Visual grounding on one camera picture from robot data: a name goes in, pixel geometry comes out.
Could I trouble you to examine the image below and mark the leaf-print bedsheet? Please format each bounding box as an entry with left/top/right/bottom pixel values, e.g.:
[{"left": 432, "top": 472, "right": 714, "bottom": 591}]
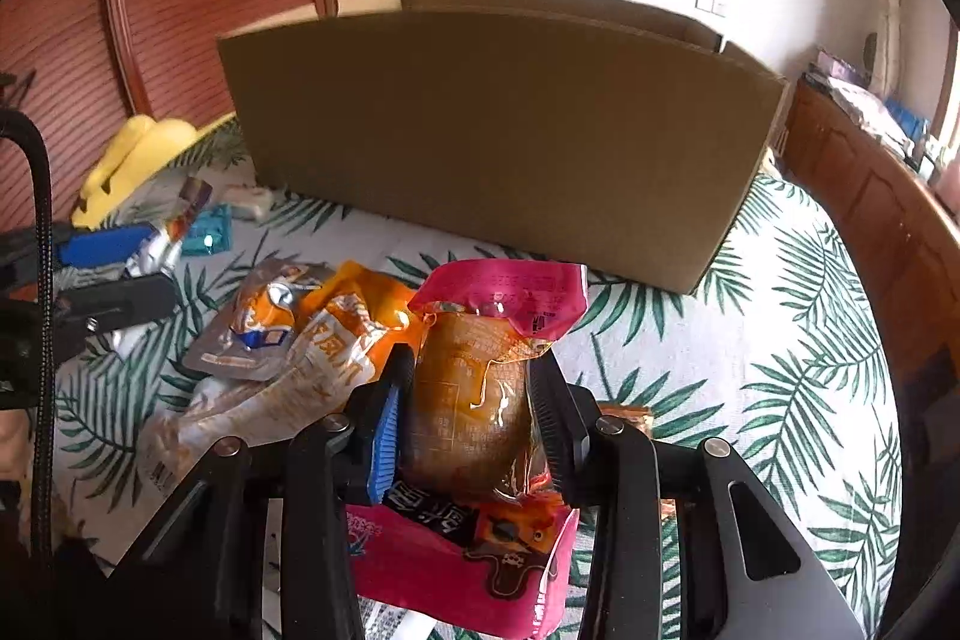
[{"left": 51, "top": 113, "right": 906, "bottom": 640}]

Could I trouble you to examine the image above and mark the clutter on cabinet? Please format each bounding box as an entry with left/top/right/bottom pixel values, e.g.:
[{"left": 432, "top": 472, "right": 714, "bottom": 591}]
[{"left": 804, "top": 46, "right": 960, "bottom": 195}]

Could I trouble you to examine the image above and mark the pink snack packet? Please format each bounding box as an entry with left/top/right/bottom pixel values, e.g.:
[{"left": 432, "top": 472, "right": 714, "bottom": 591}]
[{"left": 345, "top": 260, "right": 590, "bottom": 639}]

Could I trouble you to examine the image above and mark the small brown snack packet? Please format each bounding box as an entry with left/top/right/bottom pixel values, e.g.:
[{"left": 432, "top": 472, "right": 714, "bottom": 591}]
[{"left": 175, "top": 176, "right": 216, "bottom": 215}]

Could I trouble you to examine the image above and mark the small orange snack packet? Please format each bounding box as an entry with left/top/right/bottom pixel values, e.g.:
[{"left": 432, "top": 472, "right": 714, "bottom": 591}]
[{"left": 600, "top": 405, "right": 655, "bottom": 440}]

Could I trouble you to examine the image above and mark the large orange white snack packet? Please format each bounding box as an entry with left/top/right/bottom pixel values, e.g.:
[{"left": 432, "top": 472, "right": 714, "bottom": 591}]
[{"left": 137, "top": 261, "right": 430, "bottom": 498}]

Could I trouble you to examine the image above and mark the brown cardboard box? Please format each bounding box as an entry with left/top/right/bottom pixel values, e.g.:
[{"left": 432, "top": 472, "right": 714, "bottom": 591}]
[{"left": 216, "top": 0, "right": 792, "bottom": 296}]

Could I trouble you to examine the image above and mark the teal snack packet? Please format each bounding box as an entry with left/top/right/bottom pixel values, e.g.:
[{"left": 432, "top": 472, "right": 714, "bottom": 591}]
[{"left": 183, "top": 207, "right": 235, "bottom": 256}]

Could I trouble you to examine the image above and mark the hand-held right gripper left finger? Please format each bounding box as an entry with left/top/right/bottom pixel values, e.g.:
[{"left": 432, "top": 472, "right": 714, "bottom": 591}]
[{"left": 105, "top": 344, "right": 417, "bottom": 640}]

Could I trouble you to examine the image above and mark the wooden side cabinet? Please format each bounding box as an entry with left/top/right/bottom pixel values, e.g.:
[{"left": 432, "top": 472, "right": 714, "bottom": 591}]
[{"left": 778, "top": 74, "right": 960, "bottom": 483}]

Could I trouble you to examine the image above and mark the black braided cable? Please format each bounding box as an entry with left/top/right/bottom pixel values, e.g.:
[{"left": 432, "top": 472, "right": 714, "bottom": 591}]
[{"left": 0, "top": 109, "right": 57, "bottom": 562}]

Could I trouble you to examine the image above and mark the white nougat bar packet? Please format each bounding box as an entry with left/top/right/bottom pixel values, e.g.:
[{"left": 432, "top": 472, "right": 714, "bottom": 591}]
[{"left": 221, "top": 184, "right": 275, "bottom": 226}]

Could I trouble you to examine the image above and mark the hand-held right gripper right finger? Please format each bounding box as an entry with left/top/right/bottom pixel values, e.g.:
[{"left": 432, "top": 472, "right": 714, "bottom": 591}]
[{"left": 525, "top": 355, "right": 867, "bottom": 640}]

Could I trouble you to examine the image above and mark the light curtain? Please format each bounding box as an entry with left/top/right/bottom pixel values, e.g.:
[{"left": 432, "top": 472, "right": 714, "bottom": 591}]
[{"left": 861, "top": 0, "right": 914, "bottom": 112}]

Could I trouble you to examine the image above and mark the silver orange snack packet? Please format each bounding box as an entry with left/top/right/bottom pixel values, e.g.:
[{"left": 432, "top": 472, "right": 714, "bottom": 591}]
[{"left": 182, "top": 260, "right": 336, "bottom": 382}]

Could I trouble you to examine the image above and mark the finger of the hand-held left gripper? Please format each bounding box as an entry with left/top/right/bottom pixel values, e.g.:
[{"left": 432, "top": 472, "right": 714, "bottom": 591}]
[
  {"left": 52, "top": 274, "right": 179, "bottom": 360},
  {"left": 51, "top": 223, "right": 153, "bottom": 270}
]

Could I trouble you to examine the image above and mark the crumpled silver snack packet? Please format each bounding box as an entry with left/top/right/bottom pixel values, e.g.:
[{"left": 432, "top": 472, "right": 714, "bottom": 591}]
[{"left": 122, "top": 218, "right": 186, "bottom": 281}]

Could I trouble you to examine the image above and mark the yellow plush toy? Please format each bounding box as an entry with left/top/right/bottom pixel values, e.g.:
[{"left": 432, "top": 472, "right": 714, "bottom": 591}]
[{"left": 71, "top": 115, "right": 230, "bottom": 229}]

